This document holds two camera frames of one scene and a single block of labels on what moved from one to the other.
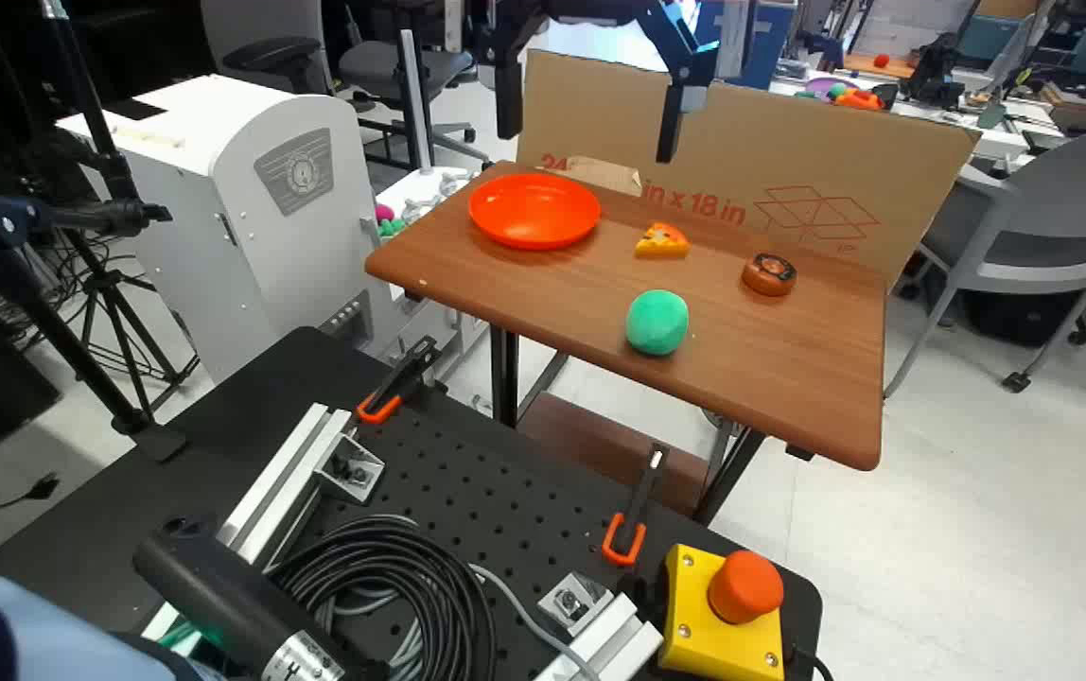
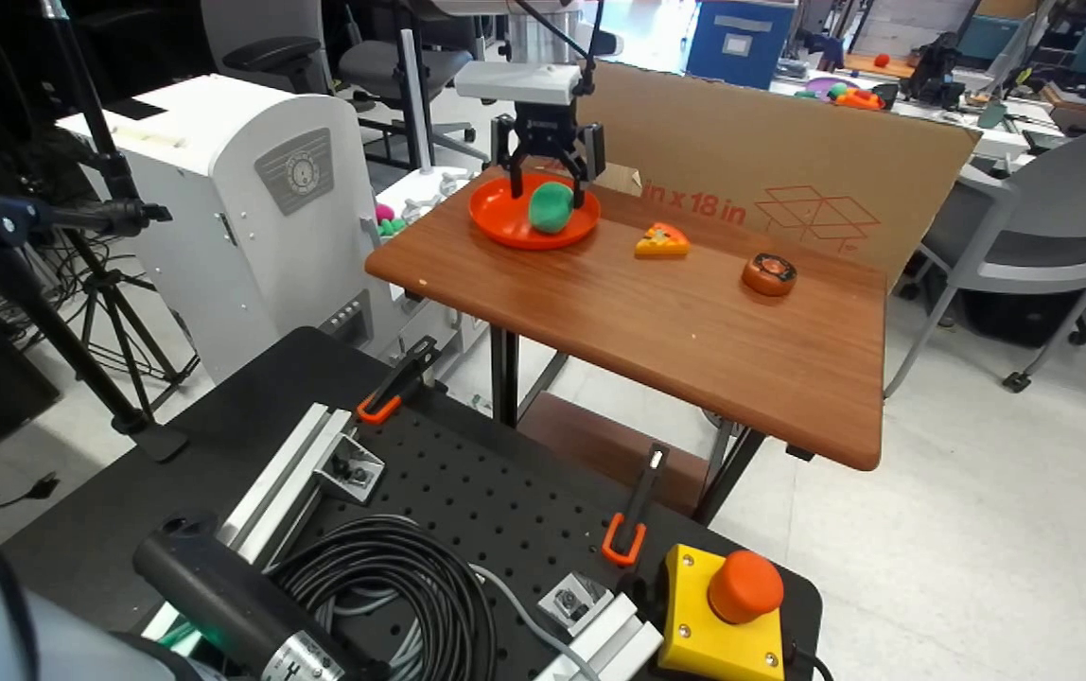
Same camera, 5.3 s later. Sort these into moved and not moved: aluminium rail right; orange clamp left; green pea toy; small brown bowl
Moved: green pea toy
Not moved: aluminium rail right; orange clamp left; small brown bowl
